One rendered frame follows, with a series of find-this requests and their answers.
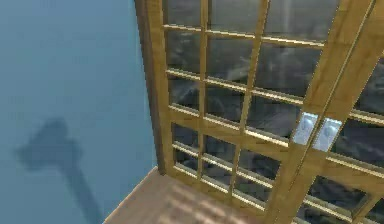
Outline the silver door handle plate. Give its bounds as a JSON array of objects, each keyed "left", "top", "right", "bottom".
[
  {"left": 312, "top": 117, "right": 343, "bottom": 153},
  {"left": 292, "top": 111, "right": 319, "bottom": 146}
]

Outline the wooden glass-paned door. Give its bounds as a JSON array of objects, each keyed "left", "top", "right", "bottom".
[
  {"left": 283, "top": 0, "right": 384, "bottom": 224},
  {"left": 134, "top": 0, "right": 375, "bottom": 224}
]

